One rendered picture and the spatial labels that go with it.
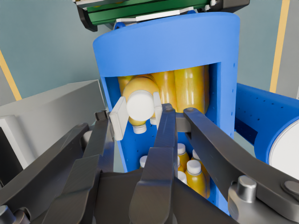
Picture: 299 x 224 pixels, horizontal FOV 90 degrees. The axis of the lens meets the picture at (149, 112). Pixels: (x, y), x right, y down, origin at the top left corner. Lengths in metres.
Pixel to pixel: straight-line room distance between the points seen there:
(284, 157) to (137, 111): 0.57
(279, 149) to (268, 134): 0.05
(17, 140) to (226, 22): 0.67
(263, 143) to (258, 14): 1.29
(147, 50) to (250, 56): 1.55
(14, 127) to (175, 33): 0.60
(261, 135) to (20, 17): 1.84
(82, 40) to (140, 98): 1.38
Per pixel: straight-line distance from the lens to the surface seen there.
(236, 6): 0.51
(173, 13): 0.41
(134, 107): 0.20
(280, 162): 0.69
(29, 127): 0.74
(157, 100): 0.16
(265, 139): 0.66
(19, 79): 1.89
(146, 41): 0.22
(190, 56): 0.22
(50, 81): 1.72
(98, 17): 0.58
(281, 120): 0.66
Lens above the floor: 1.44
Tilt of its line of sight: 70 degrees down
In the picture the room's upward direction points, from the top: 178 degrees clockwise
